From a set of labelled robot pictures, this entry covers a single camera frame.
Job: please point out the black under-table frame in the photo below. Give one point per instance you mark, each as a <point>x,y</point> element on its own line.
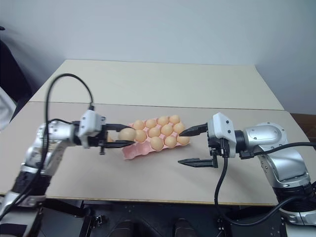
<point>71,209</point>

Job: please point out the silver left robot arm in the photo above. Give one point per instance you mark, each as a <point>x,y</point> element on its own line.
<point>61,130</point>

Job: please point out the white cloth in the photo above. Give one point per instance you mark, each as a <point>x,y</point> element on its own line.
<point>5,111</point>

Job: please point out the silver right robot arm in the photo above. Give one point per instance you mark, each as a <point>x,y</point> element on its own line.
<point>267,134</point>

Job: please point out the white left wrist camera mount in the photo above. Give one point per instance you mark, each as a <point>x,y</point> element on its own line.
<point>90,124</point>

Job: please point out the pink egg tray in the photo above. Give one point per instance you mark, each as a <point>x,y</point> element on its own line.
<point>138,151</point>

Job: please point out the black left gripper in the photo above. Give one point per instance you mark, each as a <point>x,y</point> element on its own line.
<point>103,144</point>

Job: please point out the black garment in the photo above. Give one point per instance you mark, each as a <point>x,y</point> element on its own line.
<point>12,66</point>

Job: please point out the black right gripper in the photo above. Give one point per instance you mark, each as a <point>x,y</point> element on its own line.
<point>215,148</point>

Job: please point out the dark rounded shape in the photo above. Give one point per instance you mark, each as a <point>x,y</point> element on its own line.
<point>184,227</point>
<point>124,228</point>

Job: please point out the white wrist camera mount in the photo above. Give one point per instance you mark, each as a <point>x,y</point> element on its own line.
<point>90,124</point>
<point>221,128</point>

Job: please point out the beige egg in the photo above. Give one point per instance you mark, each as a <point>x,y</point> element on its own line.
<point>167,129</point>
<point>150,123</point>
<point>138,124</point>
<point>183,140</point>
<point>163,120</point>
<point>157,144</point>
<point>179,127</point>
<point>141,135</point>
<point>127,134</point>
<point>154,131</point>
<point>174,119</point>
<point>170,141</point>

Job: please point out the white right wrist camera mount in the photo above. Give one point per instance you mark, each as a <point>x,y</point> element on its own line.
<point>221,128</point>

